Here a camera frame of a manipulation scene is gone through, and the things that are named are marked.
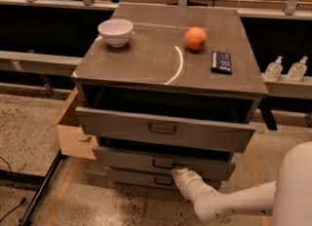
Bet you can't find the white and yellow gripper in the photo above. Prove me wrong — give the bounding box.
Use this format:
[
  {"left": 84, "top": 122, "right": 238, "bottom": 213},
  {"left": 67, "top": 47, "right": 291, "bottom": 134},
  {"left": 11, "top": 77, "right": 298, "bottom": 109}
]
[{"left": 171, "top": 167, "right": 203, "bottom": 201}]

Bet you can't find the grey drawer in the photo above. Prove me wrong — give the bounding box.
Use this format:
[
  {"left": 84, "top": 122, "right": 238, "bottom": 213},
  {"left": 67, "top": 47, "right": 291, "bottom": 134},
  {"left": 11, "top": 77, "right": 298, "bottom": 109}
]
[
  {"left": 74, "top": 88, "right": 256, "bottom": 154},
  {"left": 93, "top": 138, "right": 235, "bottom": 181},
  {"left": 105, "top": 166, "right": 222, "bottom": 192}
]

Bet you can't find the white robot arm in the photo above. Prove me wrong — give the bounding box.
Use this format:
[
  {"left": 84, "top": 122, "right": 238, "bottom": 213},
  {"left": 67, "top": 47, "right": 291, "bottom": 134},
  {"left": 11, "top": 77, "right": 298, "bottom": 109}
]
[{"left": 172, "top": 141, "right": 312, "bottom": 226}]

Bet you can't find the grey bottom drawer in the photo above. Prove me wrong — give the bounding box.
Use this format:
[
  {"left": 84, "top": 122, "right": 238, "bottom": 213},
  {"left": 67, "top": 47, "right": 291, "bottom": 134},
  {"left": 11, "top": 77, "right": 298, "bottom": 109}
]
[{"left": 105, "top": 166, "right": 222, "bottom": 192}]

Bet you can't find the grey top drawer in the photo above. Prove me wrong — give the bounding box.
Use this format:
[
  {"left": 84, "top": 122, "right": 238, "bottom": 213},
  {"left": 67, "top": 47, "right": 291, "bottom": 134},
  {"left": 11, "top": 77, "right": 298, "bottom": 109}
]
[{"left": 74, "top": 88, "right": 256, "bottom": 154}]

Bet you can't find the grey drawer cabinet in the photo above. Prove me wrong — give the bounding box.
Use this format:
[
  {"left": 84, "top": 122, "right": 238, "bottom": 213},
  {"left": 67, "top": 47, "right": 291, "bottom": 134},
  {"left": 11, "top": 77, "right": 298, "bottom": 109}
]
[{"left": 70, "top": 3, "right": 269, "bottom": 192}]

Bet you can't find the cardboard box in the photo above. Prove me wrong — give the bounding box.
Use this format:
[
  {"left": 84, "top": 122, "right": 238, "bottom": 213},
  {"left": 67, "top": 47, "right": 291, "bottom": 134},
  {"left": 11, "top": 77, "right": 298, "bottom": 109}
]
[{"left": 48, "top": 88, "right": 98, "bottom": 160}]

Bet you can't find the dark blue snack bar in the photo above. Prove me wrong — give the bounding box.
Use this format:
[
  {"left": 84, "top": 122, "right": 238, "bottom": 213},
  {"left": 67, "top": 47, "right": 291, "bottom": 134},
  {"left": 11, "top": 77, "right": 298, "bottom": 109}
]
[{"left": 212, "top": 52, "right": 232, "bottom": 75}]

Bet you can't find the orange fruit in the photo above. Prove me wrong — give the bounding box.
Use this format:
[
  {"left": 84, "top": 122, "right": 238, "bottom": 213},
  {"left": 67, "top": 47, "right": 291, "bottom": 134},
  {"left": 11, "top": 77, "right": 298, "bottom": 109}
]
[{"left": 184, "top": 27, "right": 207, "bottom": 51}]

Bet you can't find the clear pump bottle right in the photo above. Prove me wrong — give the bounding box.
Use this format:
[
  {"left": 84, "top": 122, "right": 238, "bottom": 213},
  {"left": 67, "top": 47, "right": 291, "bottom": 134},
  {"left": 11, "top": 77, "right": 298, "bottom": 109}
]
[{"left": 287, "top": 56, "right": 308, "bottom": 82}]

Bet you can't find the white ceramic bowl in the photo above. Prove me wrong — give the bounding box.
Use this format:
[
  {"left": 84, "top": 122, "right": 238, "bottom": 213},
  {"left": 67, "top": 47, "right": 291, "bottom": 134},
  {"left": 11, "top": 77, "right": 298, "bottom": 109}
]
[{"left": 97, "top": 19, "right": 134, "bottom": 48}]

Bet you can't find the black floor rail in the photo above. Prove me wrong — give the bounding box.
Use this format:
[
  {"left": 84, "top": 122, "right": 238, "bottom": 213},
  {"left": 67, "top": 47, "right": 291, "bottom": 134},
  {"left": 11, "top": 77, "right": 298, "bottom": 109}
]
[{"left": 18, "top": 151, "right": 62, "bottom": 226}]

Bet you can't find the black floor cable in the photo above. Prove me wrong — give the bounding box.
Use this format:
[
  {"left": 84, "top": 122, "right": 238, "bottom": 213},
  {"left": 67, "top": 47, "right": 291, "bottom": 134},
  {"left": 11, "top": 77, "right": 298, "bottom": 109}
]
[{"left": 0, "top": 155, "right": 28, "bottom": 224}]

